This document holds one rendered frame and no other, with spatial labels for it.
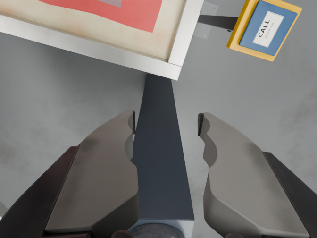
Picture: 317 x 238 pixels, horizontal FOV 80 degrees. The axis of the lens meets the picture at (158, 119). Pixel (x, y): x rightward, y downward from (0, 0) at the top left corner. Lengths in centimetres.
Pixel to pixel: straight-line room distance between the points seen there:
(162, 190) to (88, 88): 127
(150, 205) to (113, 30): 44
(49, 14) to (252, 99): 155
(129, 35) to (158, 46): 8
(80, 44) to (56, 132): 155
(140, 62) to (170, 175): 33
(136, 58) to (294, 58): 147
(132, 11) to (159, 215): 49
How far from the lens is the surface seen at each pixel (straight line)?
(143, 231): 51
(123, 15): 53
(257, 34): 56
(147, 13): 52
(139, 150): 67
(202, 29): 150
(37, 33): 56
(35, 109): 197
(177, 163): 63
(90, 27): 55
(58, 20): 57
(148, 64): 50
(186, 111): 167
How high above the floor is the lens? 147
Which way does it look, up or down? 61 degrees down
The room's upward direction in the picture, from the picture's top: 179 degrees counter-clockwise
